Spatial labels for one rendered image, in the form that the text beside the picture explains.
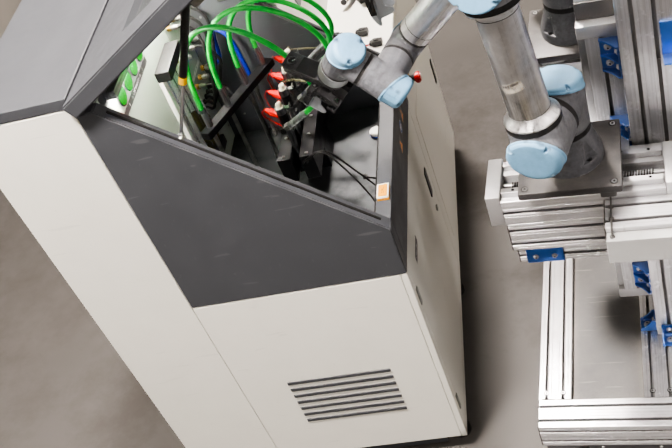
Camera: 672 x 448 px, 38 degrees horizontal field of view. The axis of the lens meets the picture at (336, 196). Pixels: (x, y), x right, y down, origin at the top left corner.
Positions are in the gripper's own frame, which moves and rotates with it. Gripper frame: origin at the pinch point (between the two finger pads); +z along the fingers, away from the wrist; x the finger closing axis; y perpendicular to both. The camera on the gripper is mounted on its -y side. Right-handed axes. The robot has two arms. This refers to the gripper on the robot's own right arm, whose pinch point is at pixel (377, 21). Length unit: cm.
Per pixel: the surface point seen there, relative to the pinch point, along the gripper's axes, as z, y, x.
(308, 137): 24.6, -25.7, -9.5
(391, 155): 27.7, -3.3, -20.0
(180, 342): 56, -70, -47
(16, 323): 123, -187, 36
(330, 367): 75, -33, -47
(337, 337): 63, -27, -47
